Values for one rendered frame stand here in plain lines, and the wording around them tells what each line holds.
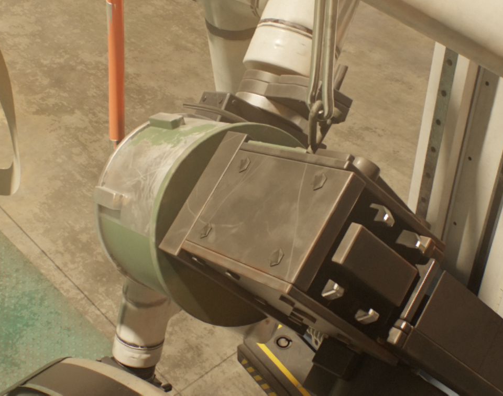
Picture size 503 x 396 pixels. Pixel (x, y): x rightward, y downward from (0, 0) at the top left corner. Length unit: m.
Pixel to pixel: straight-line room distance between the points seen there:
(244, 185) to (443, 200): 1.09
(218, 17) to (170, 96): 1.93
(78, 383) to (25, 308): 1.79
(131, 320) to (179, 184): 0.85
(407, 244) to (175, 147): 0.18
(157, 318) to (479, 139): 0.66
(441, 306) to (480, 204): 1.08
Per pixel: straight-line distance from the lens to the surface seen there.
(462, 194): 1.56
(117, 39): 0.65
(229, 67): 1.34
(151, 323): 1.35
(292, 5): 0.76
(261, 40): 0.76
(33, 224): 2.68
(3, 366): 2.30
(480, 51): 0.93
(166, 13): 3.80
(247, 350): 1.83
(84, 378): 0.64
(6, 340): 2.36
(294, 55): 0.74
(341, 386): 0.51
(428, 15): 0.91
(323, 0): 0.43
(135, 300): 1.34
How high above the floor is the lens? 1.77
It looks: 40 degrees down
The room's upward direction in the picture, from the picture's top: straight up
